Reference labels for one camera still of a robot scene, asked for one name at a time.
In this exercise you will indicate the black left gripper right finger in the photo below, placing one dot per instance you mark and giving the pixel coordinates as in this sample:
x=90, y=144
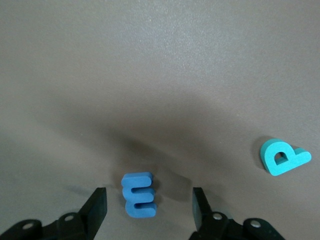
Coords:
x=203, y=220

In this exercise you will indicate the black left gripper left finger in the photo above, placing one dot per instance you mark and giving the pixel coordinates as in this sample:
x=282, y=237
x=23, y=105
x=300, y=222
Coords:
x=92, y=217

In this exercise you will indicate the blue foam letter m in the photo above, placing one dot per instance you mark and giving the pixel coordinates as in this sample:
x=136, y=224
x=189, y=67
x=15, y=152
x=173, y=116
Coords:
x=130, y=197

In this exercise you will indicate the teal foam letter p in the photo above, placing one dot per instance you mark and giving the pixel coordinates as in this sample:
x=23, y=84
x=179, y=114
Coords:
x=270, y=160

